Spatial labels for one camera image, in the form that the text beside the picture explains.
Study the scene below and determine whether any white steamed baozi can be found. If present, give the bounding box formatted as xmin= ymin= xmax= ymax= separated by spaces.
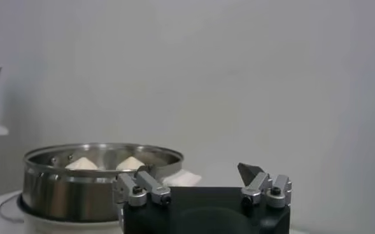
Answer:
xmin=115 ymin=155 xmax=146 ymax=171
xmin=64 ymin=156 xmax=99 ymax=170

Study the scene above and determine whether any stainless steel steamer basket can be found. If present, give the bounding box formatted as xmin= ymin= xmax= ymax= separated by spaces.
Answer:
xmin=22 ymin=142 xmax=185 ymax=223

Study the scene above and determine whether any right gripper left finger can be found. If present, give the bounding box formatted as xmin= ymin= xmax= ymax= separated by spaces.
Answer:
xmin=112 ymin=167 xmax=173 ymax=208

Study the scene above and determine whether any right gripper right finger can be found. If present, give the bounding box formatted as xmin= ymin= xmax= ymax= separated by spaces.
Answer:
xmin=236 ymin=162 xmax=293 ymax=209

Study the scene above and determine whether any cream electric cooker base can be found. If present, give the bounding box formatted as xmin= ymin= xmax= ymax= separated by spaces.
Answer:
xmin=0 ymin=168 xmax=204 ymax=234

